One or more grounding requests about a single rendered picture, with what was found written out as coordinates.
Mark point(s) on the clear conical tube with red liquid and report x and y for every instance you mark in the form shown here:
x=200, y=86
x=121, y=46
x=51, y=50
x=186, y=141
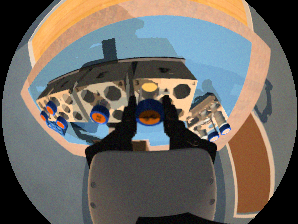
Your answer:
x=44, y=114

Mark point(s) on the light blue bench mat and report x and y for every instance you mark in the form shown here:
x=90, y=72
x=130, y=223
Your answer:
x=218, y=57

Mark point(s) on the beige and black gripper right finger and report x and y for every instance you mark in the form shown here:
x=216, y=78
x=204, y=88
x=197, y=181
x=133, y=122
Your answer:
x=182, y=136

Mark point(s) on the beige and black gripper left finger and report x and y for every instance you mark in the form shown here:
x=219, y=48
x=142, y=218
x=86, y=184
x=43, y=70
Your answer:
x=119, y=136

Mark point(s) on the blue tube rack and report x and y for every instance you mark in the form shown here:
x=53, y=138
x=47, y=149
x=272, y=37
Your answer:
x=63, y=131

